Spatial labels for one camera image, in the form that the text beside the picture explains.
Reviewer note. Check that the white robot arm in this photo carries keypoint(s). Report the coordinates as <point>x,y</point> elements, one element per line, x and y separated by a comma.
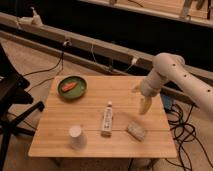
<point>170,67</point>

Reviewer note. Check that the blue box on floor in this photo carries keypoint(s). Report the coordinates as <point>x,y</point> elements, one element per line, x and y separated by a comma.
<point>167,101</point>

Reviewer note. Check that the beige sponge block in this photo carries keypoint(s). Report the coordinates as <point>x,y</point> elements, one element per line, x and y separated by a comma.
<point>136,131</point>

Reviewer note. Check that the orange carrot piece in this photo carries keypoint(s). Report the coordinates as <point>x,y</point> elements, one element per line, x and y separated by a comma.
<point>69,86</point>

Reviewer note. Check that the white plug on rail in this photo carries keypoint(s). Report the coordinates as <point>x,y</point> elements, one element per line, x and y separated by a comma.
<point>134,61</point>

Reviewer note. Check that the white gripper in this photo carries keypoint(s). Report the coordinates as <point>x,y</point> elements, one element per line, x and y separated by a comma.
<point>149,87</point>

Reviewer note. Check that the black office chair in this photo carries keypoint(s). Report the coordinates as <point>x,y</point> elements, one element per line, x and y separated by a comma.
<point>12,91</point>

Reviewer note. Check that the green plate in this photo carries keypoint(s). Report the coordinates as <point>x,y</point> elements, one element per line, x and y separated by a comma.
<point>74,93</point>

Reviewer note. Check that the white paper cup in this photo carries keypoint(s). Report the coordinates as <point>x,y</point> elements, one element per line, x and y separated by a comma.
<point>77,137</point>

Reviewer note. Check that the wooden table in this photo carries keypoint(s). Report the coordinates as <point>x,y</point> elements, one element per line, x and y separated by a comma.
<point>52,136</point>

